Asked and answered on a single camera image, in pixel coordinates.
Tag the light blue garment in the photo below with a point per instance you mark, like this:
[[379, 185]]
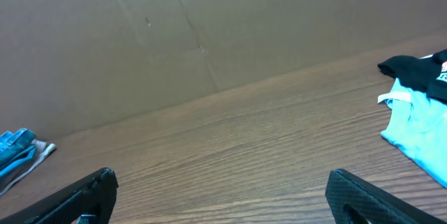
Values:
[[417, 127]]

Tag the blue denim jeans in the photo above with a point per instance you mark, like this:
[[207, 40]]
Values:
[[17, 151]]

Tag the folded beige trousers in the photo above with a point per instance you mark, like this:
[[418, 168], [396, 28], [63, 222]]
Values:
[[33, 163]]

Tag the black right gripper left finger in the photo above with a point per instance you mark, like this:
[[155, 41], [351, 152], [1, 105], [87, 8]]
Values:
[[88, 200]]

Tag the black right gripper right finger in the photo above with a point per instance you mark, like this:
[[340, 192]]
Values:
[[354, 200]]

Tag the black printed t-shirt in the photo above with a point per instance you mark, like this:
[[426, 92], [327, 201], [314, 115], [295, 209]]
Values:
[[427, 75]]

